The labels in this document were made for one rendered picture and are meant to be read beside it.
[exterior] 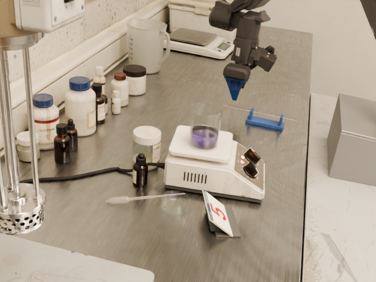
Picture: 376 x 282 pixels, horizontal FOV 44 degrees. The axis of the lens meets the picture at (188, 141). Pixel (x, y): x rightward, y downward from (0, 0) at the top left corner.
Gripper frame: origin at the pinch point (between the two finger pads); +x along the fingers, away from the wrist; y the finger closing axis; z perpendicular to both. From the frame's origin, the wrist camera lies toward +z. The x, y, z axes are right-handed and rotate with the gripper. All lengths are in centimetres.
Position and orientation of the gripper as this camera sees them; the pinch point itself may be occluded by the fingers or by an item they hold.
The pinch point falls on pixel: (240, 81)
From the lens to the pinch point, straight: 122.9
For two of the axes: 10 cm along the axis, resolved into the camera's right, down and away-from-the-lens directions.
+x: -0.9, 8.8, 4.7
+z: 9.5, 2.2, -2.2
